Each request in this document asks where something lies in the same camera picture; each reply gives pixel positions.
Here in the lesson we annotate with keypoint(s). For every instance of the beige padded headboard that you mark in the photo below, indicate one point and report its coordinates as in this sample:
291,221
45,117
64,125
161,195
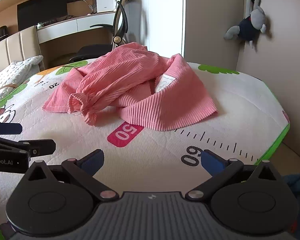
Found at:
15,47

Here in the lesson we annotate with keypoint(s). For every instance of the black round speaker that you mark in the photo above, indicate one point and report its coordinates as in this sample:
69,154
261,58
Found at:
1,32

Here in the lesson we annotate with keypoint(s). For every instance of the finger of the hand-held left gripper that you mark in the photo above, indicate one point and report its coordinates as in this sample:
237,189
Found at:
41,147
8,128

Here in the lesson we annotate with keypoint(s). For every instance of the blue cloth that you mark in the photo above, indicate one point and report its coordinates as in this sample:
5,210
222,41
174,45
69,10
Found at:
296,187

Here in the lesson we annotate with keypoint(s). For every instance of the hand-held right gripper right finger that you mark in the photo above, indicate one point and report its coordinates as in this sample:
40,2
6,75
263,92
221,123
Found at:
212,164

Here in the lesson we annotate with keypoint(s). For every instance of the printed white mat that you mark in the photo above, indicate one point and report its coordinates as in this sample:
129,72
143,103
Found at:
162,155

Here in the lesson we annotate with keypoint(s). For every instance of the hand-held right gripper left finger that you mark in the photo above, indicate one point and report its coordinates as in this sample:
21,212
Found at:
92,163

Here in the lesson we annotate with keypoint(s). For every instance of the white desk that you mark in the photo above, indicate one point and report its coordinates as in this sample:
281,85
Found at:
65,28

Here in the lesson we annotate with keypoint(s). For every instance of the pink ribbed garment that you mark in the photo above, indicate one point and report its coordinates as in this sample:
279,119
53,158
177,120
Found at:
165,105

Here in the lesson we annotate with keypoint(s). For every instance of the grey plush rabbit toy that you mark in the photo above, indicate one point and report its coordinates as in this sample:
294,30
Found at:
247,27

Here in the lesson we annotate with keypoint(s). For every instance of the white quilted blanket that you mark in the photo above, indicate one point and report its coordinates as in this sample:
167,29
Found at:
12,72

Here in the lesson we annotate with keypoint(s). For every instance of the black computer monitor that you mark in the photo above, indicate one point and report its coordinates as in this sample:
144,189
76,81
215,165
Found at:
41,8

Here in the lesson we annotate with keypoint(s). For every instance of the black office chair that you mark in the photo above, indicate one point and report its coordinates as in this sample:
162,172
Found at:
120,22

